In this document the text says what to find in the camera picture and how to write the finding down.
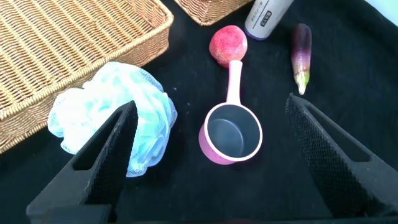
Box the pink red peach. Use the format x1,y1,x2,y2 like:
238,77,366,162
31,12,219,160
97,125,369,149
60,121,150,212
208,25,249,68

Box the black table cloth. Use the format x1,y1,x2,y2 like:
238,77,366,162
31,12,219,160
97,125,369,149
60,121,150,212
0,0,398,224

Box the purple bag roll grey label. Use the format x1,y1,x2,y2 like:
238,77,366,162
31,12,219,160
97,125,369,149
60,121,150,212
244,0,295,40

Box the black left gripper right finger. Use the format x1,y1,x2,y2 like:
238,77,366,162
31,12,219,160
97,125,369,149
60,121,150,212
285,92,398,218

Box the pink saucepan with dark inside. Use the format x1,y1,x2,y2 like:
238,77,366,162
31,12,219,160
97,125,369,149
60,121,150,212
198,60,264,166

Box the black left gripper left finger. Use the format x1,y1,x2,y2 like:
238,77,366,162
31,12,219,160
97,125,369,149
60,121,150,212
26,100,139,224

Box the purple eggplant with green stem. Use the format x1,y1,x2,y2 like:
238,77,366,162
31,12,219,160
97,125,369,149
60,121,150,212
290,23,313,96

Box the woven wicker basket brown handles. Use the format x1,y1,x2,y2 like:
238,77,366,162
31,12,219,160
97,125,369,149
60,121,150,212
174,0,252,27
0,0,175,155

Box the light blue mesh bath loofah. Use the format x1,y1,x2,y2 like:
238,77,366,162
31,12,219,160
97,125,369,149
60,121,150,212
47,61,178,178

